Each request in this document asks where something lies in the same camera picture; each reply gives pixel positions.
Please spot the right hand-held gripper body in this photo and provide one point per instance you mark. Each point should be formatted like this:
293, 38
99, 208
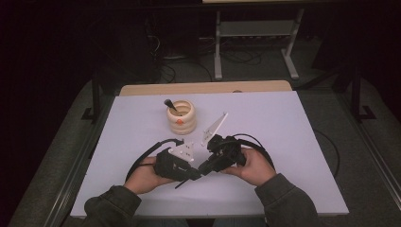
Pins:
225, 151

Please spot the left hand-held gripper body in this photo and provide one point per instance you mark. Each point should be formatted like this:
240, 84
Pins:
171, 164

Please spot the thin black brush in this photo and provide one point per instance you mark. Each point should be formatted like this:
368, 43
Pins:
181, 184

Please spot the cream ribbed brush holder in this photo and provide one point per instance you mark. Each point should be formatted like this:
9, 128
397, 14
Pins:
181, 118

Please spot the black makeup brush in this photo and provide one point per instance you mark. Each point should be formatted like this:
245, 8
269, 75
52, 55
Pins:
169, 104

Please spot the person's left hand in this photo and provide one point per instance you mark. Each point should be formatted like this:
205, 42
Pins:
143, 178

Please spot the person's right hand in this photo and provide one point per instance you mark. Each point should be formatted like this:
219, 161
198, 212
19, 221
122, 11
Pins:
255, 167

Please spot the person's left leg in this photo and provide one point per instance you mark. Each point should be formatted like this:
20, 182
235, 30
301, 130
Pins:
165, 223

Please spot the person's leg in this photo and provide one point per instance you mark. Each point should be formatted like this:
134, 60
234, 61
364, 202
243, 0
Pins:
165, 223
239, 222

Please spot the white table board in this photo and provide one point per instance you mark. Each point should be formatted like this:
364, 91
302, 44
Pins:
268, 119

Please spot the person's right leg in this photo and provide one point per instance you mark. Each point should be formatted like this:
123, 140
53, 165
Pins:
239, 222

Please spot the wooden table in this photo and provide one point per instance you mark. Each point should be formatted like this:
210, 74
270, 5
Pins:
205, 87

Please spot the black metal stand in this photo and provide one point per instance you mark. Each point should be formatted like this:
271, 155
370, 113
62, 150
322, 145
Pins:
357, 94
95, 97

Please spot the white desk frame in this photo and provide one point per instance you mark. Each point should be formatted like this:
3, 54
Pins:
255, 29

